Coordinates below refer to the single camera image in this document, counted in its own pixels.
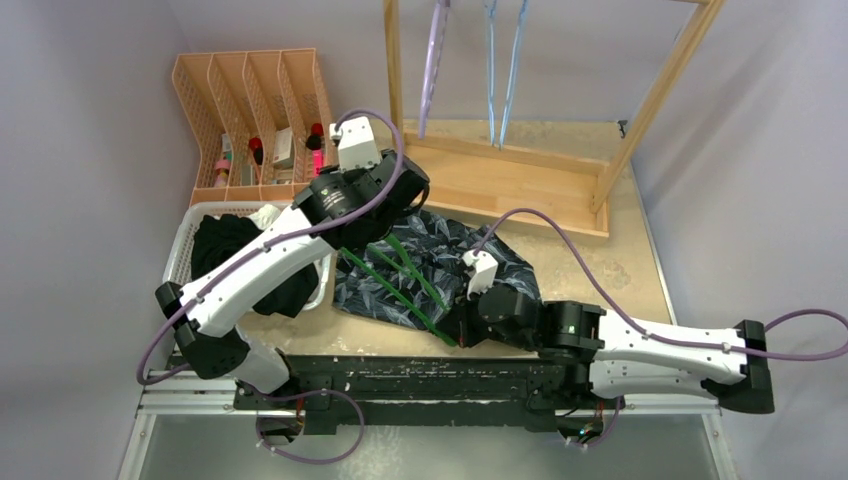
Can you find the green hanger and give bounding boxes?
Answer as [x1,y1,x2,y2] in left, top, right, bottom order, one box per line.
[341,235,460,348]

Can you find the black patterned shorts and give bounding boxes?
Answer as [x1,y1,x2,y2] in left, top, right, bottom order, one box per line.
[332,210,541,346]

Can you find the lilac hanger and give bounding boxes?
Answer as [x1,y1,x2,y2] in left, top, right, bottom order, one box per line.
[417,0,451,139]

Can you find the peach plastic file organizer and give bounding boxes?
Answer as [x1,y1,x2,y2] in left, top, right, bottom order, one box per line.
[171,48,335,204]

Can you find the plain black shorts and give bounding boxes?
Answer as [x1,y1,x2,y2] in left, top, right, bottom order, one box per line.
[190,214,319,317]

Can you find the light blue hanger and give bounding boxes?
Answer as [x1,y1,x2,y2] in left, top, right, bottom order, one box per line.
[498,0,529,150]
[483,0,498,146]

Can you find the white plastic basket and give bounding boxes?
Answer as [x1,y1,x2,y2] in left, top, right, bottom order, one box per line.
[162,201,333,311]

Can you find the white shorts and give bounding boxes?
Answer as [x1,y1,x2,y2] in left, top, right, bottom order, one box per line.
[247,204,282,231]

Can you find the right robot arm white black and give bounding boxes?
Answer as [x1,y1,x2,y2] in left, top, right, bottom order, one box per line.
[437,284,775,415]

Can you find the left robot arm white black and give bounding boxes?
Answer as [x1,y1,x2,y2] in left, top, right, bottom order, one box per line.
[155,150,430,409]

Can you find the pink highlighter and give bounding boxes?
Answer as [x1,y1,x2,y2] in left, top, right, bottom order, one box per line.
[311,149,325,177]

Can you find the wooden clothes rack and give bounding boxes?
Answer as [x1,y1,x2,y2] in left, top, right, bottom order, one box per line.
[404,1,724,243]

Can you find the white small box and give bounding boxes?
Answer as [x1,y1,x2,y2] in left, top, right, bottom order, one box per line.
[272,127,295,169]

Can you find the red black marker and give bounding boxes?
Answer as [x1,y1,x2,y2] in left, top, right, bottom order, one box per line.
[248,136,264,166]

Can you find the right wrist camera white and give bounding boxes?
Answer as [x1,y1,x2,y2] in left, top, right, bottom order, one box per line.
[461,250,498,300]

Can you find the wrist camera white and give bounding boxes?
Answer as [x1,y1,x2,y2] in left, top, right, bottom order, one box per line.
[461,250,498,300]
[329,115,382,172]

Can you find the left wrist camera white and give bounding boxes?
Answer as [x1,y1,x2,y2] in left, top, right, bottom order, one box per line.
[329,115,382,172]

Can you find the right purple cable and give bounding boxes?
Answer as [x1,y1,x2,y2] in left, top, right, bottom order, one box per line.
[471,208,848,363]

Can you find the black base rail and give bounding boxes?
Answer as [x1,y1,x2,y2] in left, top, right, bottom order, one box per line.
[165,354,654,437]

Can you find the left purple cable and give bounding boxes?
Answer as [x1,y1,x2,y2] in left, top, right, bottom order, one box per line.
[135,108,407,387]

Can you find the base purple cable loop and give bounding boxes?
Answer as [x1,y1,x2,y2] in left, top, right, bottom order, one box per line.
[255,388,366,465]

